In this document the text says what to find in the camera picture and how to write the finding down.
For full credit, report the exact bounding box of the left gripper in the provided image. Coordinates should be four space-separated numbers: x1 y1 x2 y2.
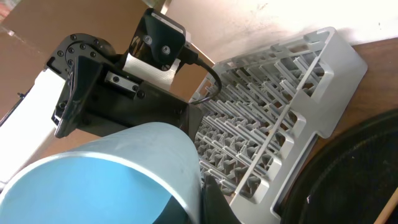
54 56 202 139

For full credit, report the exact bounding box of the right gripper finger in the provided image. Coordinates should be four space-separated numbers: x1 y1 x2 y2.
201 175 239 224

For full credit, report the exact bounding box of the light blue plastic cup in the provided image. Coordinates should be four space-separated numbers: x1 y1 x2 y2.
1 123 201 223

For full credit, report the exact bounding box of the wooden chopstick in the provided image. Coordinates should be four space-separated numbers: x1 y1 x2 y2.
374 188 398 224

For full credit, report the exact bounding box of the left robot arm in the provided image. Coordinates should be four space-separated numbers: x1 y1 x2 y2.
1 34 203 185

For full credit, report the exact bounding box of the grey plastic dishwasher rack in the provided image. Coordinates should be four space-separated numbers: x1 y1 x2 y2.
195 27 368 223

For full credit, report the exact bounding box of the round black serving tray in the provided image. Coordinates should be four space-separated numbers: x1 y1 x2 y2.
282 110 397 223

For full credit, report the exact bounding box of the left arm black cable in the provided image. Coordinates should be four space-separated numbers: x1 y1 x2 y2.
178 46 223 105

